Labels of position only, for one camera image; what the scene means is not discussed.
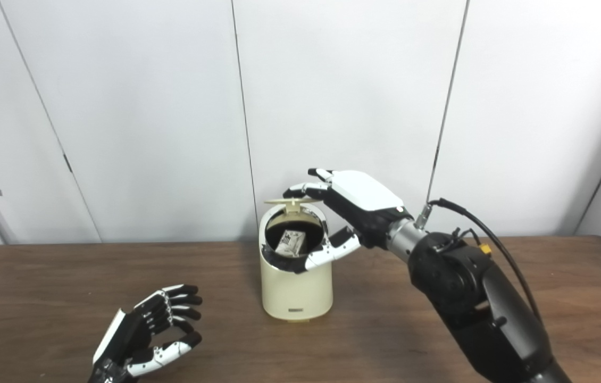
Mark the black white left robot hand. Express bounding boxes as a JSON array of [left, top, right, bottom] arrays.
[[88, 284, 203, 383]]

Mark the cream-colored bin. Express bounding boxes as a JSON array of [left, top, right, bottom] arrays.
[[258, 202, 333, 323]]

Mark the black bin liner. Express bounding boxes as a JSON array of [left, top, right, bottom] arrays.
[[262, 221, 330, 272]]

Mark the white green milk carton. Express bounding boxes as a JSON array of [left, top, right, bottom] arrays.
[[275, 230, 306, 256]]

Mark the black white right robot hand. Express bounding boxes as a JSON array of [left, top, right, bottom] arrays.
[[283, 168, 413, 274]]

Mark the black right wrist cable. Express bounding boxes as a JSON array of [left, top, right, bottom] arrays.
[[415, 198, 543, 322]]

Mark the cream round bin lid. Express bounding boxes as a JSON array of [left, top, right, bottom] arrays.
[[264, 197, 316, 214]]

